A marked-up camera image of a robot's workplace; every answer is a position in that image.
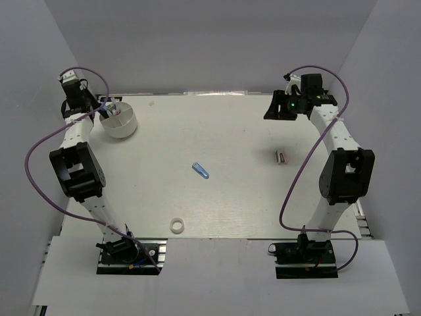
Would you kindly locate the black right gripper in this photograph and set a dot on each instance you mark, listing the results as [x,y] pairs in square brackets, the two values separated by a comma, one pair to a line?
[279,98]

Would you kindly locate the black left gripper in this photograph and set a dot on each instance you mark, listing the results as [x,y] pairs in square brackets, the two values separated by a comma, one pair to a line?
[95,101]

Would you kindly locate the pink cap black highlighter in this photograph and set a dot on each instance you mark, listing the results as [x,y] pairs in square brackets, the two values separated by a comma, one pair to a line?
[105,112]

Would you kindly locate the pink white eraser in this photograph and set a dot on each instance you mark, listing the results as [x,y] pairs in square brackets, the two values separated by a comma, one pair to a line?
[281,157]

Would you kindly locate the clear tape roll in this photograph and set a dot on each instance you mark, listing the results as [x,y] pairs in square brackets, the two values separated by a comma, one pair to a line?
[177,225]

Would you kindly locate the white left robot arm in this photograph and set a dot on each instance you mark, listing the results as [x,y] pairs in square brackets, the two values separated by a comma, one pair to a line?
[78,171]

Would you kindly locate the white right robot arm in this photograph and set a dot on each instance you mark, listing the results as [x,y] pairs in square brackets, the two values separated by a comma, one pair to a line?
[346,175]

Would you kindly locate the white round divided organizer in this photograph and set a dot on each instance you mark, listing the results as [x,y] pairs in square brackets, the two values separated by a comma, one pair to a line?
[121,125]

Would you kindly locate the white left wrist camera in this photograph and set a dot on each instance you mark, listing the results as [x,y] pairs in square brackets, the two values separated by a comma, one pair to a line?
[69,78]

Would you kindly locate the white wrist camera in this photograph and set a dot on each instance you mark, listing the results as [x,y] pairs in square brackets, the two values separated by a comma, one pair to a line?
[69,78]
[293,84]

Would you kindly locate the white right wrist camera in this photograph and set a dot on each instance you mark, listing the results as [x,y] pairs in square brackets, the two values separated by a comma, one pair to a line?
[293,84]

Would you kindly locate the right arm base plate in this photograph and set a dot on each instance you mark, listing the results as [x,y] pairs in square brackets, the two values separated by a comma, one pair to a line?
[304,259]

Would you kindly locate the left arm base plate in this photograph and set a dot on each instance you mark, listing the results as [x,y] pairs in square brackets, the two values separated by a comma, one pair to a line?
[131,261]

